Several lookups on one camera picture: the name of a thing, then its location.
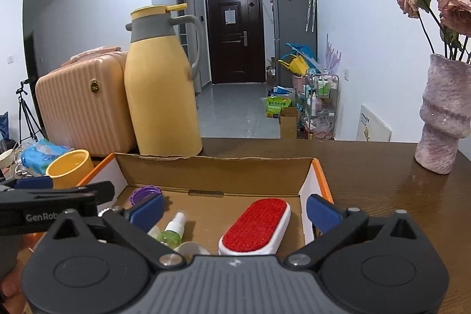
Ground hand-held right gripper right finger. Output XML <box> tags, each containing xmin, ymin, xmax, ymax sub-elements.
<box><xmin>286</xmin><ymin>194</ymin><xmax>427</xmax><ymax>270</ymax></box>

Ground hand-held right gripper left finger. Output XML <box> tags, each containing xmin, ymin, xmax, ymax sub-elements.
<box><xmin>44</xmin><ymin>193</ymin><xmax>185</xmax><ymax>270</ymax></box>

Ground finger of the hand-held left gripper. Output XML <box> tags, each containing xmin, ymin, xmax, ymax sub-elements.
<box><xmin>0</xmin><ymin>181</ymin><xmax>116</xmax><ymax>207</ymax></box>
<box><xmin>0</xmin><ymin>175</ymin><xmax>54</xmax><ymax>192</ymax></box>

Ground white bottle with purple cap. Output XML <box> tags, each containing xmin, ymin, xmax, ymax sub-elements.
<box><xmin>130</xmin><ymin>186</ymin><xmax>164</xmax><ymax>237</ymax></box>

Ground green spray bottle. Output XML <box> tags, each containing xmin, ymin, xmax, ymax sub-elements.
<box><xmin>158</xmin><ymin>212</ymin><xmax>188</xmax><ymax>250</ymax></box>

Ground red white lint brush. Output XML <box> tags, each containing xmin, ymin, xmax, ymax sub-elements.
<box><xmin>218</xmin><ymin>199</ymin><xmax>292</xmax><ymax>256</ymax></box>

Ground orange printed cardboard box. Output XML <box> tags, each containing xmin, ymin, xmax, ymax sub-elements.
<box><xmin>75</xmin><ymin>152</ymin><xmax>335</xmax><ymax>256</ymax></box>

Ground person's left hand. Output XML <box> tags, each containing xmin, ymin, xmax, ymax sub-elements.
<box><xmin>0</xmin><ymin>263</ymin><xmax>23</xmax><ymax>300</ymax></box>

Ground blue tissue pack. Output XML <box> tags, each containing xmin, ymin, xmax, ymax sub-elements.
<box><xmin>20</xmin><ymin>138</ymin><xmax>72</xmax><ymax>177</ymax></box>

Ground yellow mug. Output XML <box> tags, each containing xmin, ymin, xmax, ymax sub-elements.
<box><xmin>46</xmin><ymin>149</ymin><xmax>95</xmax><ymax>190</ymax></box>

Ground white bowl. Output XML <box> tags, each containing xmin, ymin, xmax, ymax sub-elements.
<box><xmin>0</xmin><ymin>148</ymin><xmax>15</xmax><ymax>171</ymax></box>

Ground black tripod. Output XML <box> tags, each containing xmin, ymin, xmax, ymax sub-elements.
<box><xmin>15</xmin><ymin>77</ymin><xmax>45</xmax><ymax>145</ymax></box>

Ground peach ribbed suitcase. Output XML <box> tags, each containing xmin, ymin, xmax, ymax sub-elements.
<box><xmin>35</xmin><ymin>46</ymin><xmax>138</xmax><ymax>157</ymax></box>

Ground brown cardboard carton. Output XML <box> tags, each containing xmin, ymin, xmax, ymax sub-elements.
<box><xmin>278</xmin><ymin>107</ymin><xmax>299</xmax><ymax>140</ymax></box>

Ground white flat panel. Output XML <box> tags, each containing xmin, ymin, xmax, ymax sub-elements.
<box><xmin>359</xmin><ymin>104</ymin><xmax>392</xmax><ymax>142</ymax></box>

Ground metal storage cart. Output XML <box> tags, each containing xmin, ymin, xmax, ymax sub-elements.
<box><xmin>296</xmin><ymin>68</ymin><xmax>340</xmax><ymax>140</ymax></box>

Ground green bag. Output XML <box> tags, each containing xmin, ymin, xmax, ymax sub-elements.
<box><xmin>266</xmin><ymin>96</ymin><xmax>293</xmax><ymax>118</ymax></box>

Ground yellow thermos jug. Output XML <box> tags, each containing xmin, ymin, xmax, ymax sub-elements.
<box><xmin>124</xmin><ymin>3</ymin><xmax>204</xmax><ymax>156</ymax></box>

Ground blue white box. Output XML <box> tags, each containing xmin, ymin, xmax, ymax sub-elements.
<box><xmin>268</xmin><ymin>86</ymin><xmax>297</xmax><ymax>97</ymax></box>

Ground yellow watering can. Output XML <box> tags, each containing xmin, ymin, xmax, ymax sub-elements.
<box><xmin>277</xmin><ymin>54</ymin><xmax>308</xmax><ymax>76</ymax></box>

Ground pink textured vase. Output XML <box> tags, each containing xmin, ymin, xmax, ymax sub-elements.
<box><xmin>414</xmin><ymin>54</ymin><xmax>471</xmax><ymax>175</ymax></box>

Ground purple dried flower bunch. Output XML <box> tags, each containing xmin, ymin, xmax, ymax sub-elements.
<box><xmin>324</xmin><ymin>34</ymin><xmax>343</xmax><ymax>74</ymax></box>

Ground blue folding rack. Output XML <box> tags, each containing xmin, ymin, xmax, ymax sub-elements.
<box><xmin>285</xmin><ymin>42</ymin><xmax>318</xmax><ymax>70</ymax></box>

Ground dark entrance door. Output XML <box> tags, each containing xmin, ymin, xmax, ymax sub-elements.
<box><xmin>205</xmin><ymin>0</ymin><xmax>266</xmax><ymax>85</ymax></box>

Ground grey refrigerator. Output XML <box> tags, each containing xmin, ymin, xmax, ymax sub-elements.
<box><xmin>271</xmin><ymin>0</ymin><xmax>318</xmax><ymax>87</ymax></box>

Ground hanging folded umbrellas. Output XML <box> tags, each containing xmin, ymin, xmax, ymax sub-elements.
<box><xmin>305</xmin><ymin>0</ymin><xmax>317</xmax><ymax>33</ymax></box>

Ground white cables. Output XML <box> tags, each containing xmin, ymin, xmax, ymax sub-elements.
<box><xmin>11</xmin><ymin>141</ymin><xmax>27</xmax><ymax>177</ymax></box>

